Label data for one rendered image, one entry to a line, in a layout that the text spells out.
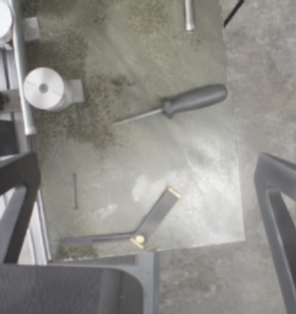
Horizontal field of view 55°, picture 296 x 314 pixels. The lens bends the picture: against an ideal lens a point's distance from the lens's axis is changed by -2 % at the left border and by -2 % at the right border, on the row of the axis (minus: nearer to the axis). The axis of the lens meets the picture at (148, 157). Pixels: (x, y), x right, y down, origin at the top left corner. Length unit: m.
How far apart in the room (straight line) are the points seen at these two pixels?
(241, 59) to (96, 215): 1.11
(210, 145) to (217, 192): 0.08
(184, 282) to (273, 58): 1.12
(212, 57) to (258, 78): 0.97
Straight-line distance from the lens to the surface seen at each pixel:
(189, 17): 0.47
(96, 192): 0.46
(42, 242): 0.48
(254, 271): 1.56
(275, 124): 1.44
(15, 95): 0.45
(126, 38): 0.47
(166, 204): 0.45
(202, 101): 0.43
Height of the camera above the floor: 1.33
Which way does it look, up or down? 86 degrees down
